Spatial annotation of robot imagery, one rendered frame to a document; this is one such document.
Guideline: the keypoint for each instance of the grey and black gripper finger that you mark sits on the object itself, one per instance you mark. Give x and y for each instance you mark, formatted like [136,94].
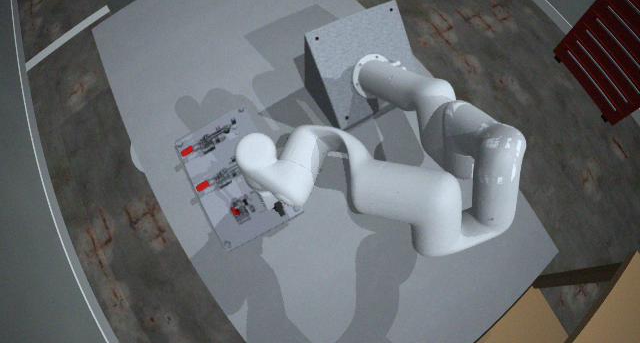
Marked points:
[278,208]

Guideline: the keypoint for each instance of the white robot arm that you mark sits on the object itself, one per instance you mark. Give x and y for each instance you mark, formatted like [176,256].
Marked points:
[427,199]

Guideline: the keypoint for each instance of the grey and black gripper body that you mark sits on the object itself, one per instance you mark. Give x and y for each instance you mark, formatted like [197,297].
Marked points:
[267,199]

